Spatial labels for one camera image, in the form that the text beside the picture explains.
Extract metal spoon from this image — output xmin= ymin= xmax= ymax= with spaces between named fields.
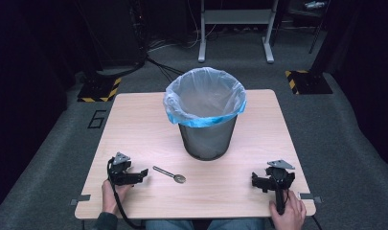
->
xmin=152 ymin=165 xmax=187 ymax=185

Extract black floor cables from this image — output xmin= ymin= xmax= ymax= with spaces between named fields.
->
xmin=145 ymin=37 xmax=187 ymax=82

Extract thin black cable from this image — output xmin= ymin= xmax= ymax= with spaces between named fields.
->
xmin=310 ymin=214 xmax=324 ymax=230

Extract translucent blue bin liner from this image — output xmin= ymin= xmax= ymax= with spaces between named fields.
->
xmin=162 ymin=66 xmax=248 ymax=129

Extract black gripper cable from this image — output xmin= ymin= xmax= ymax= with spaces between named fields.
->
xmin=106 ymin=157 xmax=146 ymax=230

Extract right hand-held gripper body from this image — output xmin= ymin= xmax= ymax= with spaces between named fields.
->
xmin=263 ymin=159 xmax=296 ymax=216

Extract black yellow-striped base plate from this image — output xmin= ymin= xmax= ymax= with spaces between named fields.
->
xmin=284 ymin=69 xmax=334 ymax=96
xmin=77 ymin=76 xmax=123 ymax=104

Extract white metal stand frame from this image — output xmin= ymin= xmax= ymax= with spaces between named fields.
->
xmin=197 ymin=0 xmax=281 ymax=64

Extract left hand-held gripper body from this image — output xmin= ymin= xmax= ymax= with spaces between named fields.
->
xmin=107 ymin=151 xmax=134 ymax=186

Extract person's left hand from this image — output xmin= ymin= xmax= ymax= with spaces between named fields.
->
xmin=101 ymin=178 xmax=132 ymax=216

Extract black mesh trash bin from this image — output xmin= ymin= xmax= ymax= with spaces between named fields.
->
xmin=177 ymin=114 xmax=239 ymax=162

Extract grey tape piece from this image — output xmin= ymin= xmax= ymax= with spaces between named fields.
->
xmin=298 ymin=192 xmax=323 ymax=205
xmin=69 ymin=194 xmax=92 ymax=206

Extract person's right hand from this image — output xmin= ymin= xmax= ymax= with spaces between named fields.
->
xmin=268 ymin=189 xmax=308 ymax=230

